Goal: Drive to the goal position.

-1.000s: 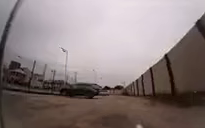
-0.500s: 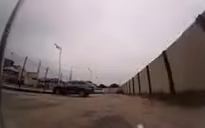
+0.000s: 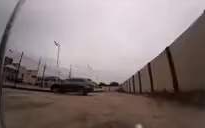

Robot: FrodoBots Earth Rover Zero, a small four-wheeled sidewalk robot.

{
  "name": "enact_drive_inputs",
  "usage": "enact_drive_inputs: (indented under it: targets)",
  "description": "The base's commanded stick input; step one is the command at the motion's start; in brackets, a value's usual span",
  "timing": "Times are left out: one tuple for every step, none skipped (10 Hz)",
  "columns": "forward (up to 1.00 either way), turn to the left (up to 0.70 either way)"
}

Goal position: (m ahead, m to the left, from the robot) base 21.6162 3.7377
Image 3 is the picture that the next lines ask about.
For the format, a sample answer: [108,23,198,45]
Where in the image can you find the distant trees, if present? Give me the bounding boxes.
[97,81,120,88]

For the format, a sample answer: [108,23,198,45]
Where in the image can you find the dark car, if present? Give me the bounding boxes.
[50,77,96,96]

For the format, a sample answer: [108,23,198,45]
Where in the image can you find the tall street lamp pole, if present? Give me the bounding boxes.
[53,40,62,83]

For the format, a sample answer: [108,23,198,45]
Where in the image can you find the row of utility poles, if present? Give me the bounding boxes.
[15,51,74,88]

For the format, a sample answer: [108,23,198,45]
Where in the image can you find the building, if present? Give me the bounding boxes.
[0,55,40,86]

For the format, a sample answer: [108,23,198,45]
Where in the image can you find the pale panel wall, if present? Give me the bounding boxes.
[119,3,205,95]

